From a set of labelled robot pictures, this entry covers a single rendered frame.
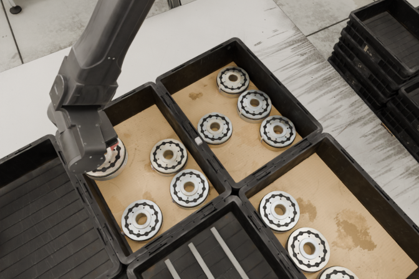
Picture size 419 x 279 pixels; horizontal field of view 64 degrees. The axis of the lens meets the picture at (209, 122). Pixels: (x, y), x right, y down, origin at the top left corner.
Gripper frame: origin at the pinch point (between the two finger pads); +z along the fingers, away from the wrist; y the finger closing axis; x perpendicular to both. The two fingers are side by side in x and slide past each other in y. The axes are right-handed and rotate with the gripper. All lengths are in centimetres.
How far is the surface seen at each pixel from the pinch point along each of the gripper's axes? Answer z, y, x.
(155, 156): 19.2, 10.7, 0.5
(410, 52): 60, 140, -1
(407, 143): 80, 119, -33
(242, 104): 20.0, 40.6, 1.5
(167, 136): 22.7, 16.9, 5.8
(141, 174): 22.2, 5.2, -0.7
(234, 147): 22.6, 31.5, -7.9
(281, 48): 38, 75, 22
